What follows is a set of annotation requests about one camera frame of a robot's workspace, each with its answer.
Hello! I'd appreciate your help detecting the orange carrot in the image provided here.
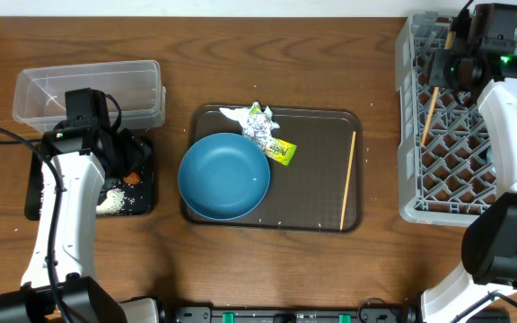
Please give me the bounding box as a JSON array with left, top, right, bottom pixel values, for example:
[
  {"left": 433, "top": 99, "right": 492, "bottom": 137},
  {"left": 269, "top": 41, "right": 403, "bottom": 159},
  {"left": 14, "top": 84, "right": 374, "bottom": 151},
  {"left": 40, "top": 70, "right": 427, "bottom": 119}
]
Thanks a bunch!
[{"left": 123, "top": 172, "right": 142, "bottom": 186}]

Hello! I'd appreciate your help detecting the wooden chopstick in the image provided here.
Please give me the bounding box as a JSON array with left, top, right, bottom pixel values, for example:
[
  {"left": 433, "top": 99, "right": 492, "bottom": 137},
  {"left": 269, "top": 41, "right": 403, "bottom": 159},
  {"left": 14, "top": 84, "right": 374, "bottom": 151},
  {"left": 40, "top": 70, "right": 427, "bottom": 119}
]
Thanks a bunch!
[
  {"left": 339, "top": 131, "right": 356, "bottom": 231},
  {"left": 421, "top": 31, "right": 454, "bottom": 147}
]

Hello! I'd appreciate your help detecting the pile of white rice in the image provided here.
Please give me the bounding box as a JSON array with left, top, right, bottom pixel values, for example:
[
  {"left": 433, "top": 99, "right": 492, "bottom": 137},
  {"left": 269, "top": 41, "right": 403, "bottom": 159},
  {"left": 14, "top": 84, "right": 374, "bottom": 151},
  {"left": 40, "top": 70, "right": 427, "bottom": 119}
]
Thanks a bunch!
[{"left": 38, "top": 177, "right": 141, "bottom": 217}]

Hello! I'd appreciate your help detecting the large blue plate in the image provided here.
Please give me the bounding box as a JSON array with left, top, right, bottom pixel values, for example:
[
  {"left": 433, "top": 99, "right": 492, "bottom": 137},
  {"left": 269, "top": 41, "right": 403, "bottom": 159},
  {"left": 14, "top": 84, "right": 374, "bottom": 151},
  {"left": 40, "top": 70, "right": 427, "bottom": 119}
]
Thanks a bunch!
[{"left": 178, "top": 133, "right": 271, "bottom": 221}]

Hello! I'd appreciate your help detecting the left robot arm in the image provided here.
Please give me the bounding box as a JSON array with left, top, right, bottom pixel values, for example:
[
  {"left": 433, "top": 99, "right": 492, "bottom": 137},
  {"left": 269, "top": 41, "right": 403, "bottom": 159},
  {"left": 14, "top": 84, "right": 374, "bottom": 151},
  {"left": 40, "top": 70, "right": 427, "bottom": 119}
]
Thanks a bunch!
[{"left": 0, "top": 125, "right": 161, "bottom": 322}]

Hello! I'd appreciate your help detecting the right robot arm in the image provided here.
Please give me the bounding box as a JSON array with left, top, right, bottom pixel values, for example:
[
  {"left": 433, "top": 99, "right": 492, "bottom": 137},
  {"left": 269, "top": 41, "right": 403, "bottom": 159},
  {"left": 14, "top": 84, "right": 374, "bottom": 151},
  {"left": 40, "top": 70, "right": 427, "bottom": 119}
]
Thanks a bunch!
[{"left": 404, "top": 36, "right": 517, "bottom": 322}]

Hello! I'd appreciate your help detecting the grey dishwasher rack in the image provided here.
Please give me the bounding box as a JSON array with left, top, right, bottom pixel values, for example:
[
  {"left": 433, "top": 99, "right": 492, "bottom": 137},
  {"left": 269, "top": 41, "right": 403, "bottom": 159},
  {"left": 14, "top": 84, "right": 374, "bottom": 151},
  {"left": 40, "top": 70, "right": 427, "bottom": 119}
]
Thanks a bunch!
[{"left": 395, "top": 12, "right": 496, "bottom": 227}]

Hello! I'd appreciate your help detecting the black plastic tray bin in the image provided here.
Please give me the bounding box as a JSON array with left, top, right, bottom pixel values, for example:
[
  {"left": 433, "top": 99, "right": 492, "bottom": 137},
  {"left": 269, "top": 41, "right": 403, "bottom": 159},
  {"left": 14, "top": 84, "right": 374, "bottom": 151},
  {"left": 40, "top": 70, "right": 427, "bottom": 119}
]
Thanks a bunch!
[{"left": 24, "top": 128, "right": 153, "bottom": 224}]

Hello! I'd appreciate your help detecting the clear plastic bin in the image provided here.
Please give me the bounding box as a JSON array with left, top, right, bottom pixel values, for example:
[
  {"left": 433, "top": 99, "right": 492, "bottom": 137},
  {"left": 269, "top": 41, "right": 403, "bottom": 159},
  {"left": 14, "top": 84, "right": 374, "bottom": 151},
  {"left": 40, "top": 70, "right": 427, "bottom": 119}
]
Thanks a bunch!
[{"left": 13, "top": 60, "right": 166, "bottom": 133}]

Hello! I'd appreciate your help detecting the crumpled white tissue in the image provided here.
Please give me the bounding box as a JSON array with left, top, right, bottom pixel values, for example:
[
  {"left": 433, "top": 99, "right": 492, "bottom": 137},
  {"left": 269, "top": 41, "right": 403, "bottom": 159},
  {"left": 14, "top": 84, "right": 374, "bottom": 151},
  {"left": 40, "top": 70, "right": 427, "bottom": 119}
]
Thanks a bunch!
[{"left": 219, "top": 108, "right": 251, "bottom": 127}]

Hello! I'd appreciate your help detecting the crumpled aluminium foil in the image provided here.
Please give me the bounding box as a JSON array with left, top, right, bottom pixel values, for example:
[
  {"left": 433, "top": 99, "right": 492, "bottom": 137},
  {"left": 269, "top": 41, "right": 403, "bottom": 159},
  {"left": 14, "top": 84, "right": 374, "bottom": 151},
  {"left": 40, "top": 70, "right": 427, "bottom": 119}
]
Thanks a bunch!
[{"left": 242, "top": 107, "right": 280, "bottom": 150}]

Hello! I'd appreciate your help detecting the brown serving tray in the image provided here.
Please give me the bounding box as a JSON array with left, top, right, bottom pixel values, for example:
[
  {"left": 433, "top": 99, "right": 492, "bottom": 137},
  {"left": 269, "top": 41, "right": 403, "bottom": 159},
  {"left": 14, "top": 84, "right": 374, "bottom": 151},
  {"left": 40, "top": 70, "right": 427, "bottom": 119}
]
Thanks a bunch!
[{"left": 180, "top": 103, "right": 364, "bottom": 233}]

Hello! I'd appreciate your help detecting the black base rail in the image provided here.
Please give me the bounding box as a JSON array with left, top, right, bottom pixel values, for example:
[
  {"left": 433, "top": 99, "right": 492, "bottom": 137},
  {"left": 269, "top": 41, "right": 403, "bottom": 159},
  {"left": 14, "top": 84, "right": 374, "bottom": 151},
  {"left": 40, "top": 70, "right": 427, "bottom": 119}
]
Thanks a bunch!
[{"left": 118, "top": 295, "right": 512, "bottom": 323}]

